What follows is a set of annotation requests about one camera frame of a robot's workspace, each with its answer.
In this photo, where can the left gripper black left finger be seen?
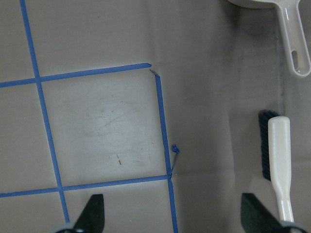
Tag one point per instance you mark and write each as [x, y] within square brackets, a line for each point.
[92, 217]

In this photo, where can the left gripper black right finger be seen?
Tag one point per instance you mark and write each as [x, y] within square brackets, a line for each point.
[254, 214]

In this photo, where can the cream brush with black bristles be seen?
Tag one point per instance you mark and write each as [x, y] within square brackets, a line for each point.
[275, 135]

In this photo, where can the cream plastic dustpan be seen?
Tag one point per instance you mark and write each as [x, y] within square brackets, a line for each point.
[295, 47]

